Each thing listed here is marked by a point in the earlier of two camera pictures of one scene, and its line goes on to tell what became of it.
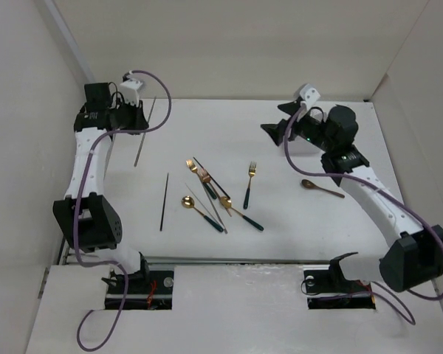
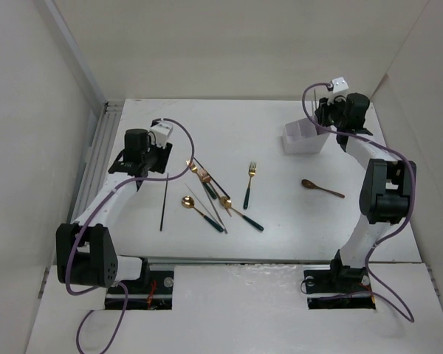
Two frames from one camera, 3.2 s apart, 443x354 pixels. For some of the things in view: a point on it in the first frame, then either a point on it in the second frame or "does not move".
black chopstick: [164, 203] does not move
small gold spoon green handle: [227, 203] does not move
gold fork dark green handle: [252, 169] does not move
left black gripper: [140, 121] -> [162, 153]
